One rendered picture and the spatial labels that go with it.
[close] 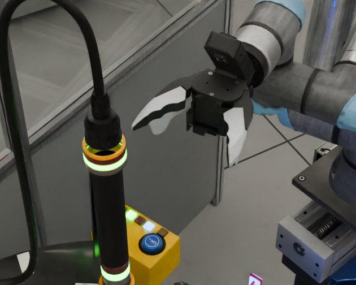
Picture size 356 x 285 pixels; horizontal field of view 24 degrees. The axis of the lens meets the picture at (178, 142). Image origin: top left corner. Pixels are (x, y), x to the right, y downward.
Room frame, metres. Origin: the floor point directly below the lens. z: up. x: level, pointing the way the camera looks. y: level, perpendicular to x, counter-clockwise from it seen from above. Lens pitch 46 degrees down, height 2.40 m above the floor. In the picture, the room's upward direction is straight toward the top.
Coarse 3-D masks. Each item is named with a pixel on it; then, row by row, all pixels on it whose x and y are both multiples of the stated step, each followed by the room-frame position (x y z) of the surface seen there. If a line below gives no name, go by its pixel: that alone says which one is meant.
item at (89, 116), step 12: (96, 96) 0.56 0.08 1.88; (108, 96) 0.57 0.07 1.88; (96, 108) 0.56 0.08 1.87; (108, 108) 0.57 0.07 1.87; (84, 120) 0.57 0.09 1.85; (96, 120) 0.56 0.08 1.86; (108, 120) 0.56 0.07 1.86; (96, 132) 0.55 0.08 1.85; (108, 132) 0.55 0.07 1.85; (120, 132) 0.57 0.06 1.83; (96, 144) 0.55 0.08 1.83; (108, 144) 0.55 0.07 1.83
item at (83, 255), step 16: (16, 256) 0.71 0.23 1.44; (48, 256) 0.71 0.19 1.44; (64, 256) 0.71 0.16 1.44; (80, 256) 0.71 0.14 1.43; (0, 272) 0.69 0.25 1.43; (16, 272) 0.69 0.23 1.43; (48, 272) 0.69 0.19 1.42; (64, 272) 0.69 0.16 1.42; (80, 272) 0.70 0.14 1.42; (96, 272) 0.70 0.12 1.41
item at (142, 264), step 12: (144, 216) 1.08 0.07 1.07; (132, 228) 1.05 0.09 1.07; (144, 228) 1.05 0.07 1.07; (156, 228) 1.05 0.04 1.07; (132, 240) 1.02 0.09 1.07; (168, 240) 1.02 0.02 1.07; (132, 252) 0.99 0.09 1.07; (144, 252) 0.99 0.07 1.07; (156, 252) 0.99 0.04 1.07; (168, 252) 0.99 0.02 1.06; (132, 264) 0.98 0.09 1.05; (144, 264) 0.96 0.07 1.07; (156, 264) 0.96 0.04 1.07; (168, 264) 0.99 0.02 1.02; (144, 276) 0.96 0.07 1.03; (156, 276) 0.96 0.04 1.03
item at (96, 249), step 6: (90, 174) 0.58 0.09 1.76; (90, 180) 0.58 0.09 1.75; (90, 186) 0.58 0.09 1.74; (90, 192) 0.58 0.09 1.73; (90, 198) 0.58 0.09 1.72; (90, 204) 0.58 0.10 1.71; (96, 228) 0.58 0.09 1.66; (96, 234) 0.58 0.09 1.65; (96, 240) 0.58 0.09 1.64; (96, 246) 0.58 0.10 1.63; (96, 252) 0.58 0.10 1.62
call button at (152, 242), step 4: (148, 236) 1.02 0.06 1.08; (152, 236) 1.02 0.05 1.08; (156, 236) 1.02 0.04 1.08; (144, 240) 1.01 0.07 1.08; (148, 240) 1.01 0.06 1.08; (152, 240) 1.01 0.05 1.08; (156, 240) 1.01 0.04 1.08; (160, 240) 1.01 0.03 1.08; (144, 244) 1.00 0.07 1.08; (148, 244) 1.00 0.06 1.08; (152, 244) 1.00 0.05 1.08; (156, 244) 1.00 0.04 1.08; (160, 244) 1.00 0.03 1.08; (144, 248) 1.00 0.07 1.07; (148, 248) 0.99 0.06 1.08; (152, 248) 0.99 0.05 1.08; (156, 248) 0.99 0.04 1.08
